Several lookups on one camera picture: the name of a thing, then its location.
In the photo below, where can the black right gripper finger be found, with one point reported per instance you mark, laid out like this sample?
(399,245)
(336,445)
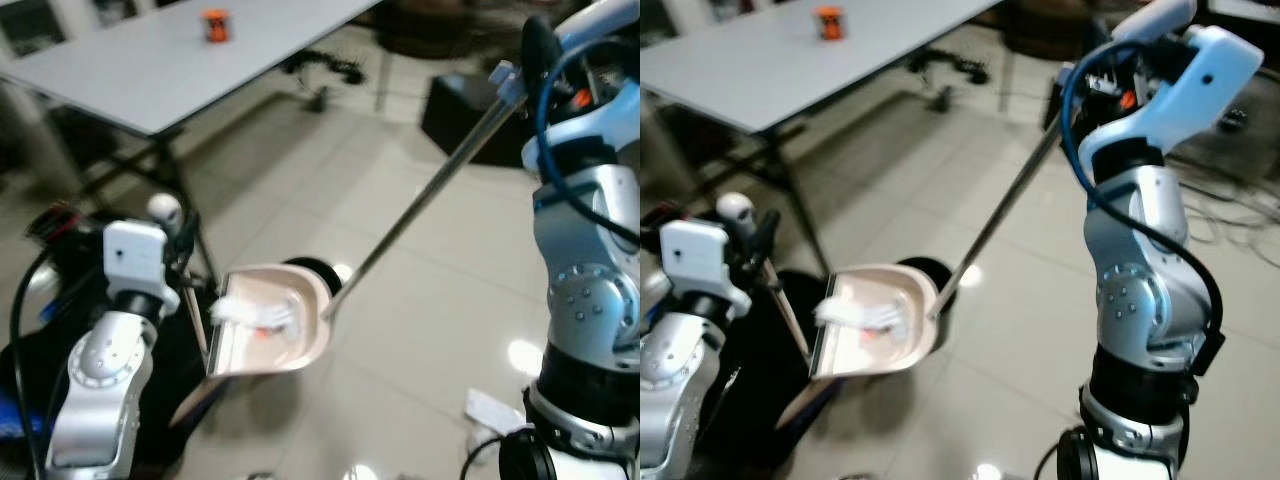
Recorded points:
(540,45)
(1075,85)

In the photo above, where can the broom with white knob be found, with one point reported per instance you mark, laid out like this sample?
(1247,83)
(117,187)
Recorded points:
(200,335)
(790,320)

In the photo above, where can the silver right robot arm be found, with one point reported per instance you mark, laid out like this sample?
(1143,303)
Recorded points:
(1140,290)
(585,290)

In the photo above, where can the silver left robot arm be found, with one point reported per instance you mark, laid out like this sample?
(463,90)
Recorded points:
(100,385)
(680,395)

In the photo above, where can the black box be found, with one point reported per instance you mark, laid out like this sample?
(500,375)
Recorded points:
(1052,95)
(465,120)

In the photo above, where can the dark sofa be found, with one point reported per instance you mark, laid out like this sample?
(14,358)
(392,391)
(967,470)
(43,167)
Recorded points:
(440,25)
(1060,25)

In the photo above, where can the white crumpled paper scrap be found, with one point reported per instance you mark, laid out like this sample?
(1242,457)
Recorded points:
(860,315)
(250,312)

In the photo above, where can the black device with red marks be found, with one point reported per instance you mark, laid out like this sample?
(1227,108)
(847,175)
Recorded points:
(65,225)
(652,218)

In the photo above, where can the black wheeled base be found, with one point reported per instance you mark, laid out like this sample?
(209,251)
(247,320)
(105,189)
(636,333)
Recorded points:
(950,68)
(330,70)

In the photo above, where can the grey folding table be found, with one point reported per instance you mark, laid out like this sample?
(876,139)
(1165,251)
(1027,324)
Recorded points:
(200,70)
(820,80)

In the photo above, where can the white flat paper piece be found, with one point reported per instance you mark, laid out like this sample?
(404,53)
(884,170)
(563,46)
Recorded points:
(495,410)

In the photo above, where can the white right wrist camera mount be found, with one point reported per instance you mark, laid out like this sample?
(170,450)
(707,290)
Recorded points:
(612,112)
(1195,90)

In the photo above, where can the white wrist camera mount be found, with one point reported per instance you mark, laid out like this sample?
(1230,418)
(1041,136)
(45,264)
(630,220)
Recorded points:
(1195,90)
(612,112)
(700,260)
(135,255)

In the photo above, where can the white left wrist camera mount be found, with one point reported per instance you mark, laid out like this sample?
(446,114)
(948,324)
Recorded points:
(135,255)
(700,260)

